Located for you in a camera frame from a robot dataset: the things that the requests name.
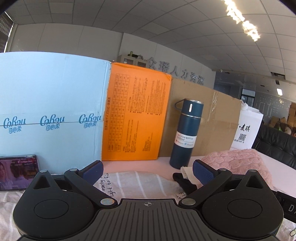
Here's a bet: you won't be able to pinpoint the pink knitted sweater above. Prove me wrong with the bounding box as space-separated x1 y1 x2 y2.
201 149 273 188

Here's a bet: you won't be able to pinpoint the black folded garment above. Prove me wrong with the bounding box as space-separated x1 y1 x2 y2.
173 173 198 195

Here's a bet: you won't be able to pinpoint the white folded garment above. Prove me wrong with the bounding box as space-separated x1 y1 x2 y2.
180 167 199 185

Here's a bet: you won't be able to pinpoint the dark blue vacuum bottle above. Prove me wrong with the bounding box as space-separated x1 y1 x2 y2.
170 99 204 169

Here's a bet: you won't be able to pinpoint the black leather sofa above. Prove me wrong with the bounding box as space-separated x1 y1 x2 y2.
252 124 296 169

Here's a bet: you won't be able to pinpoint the brown cardboard box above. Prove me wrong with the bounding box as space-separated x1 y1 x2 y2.
159 78 241 157

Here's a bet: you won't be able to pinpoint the smartphone playing video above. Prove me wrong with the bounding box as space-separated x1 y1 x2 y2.
0 155 39 191

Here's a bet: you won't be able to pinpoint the white tote bag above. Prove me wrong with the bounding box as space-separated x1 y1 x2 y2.
231 101 263 150

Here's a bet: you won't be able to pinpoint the light blue Cabou box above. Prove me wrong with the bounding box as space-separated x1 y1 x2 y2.
1 52 111 174

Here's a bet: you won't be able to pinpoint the stacked cardboard boxes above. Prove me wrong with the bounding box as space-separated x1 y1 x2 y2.
269 102 296 128

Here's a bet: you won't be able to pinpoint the orange box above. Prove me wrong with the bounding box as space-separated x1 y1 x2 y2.
102 63 171 161

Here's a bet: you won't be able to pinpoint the glass door cabinet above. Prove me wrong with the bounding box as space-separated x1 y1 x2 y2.
116 55 148 68

